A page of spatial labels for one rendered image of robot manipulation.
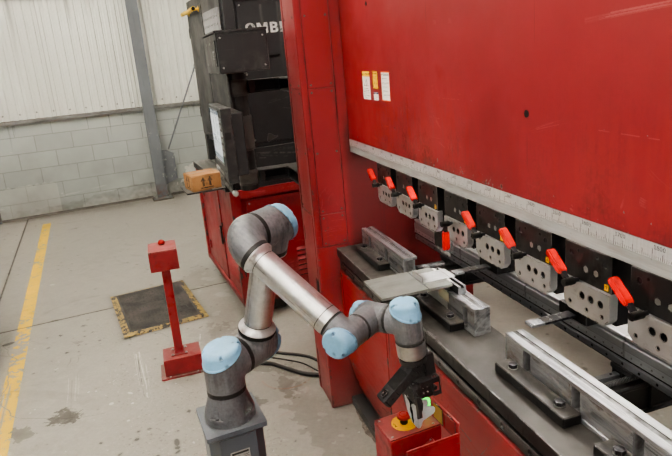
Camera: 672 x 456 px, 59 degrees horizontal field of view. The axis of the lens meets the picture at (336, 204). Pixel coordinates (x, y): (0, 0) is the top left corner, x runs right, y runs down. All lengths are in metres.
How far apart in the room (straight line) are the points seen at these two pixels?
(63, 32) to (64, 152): 1.56
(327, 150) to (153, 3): 6.25
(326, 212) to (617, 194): 1.76
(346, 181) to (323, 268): 0.44
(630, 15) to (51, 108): 7.97
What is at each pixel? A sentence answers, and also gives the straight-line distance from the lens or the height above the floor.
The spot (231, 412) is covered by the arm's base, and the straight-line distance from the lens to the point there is 1.84.
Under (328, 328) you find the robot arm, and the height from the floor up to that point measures 1.17.
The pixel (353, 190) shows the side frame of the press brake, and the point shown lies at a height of 1.15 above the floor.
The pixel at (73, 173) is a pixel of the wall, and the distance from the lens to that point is 8.78.
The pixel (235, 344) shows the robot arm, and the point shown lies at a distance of 1.80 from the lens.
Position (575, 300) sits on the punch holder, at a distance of 1.50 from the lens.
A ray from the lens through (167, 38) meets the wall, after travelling 8.78.
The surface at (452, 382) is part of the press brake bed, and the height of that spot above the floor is 0.77.
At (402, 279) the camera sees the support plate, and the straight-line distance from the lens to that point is 2.14.
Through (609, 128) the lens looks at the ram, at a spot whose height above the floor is 1.61.
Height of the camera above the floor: 1.81
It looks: 14 degrees down
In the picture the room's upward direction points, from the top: 5 degrees counter-clockwise
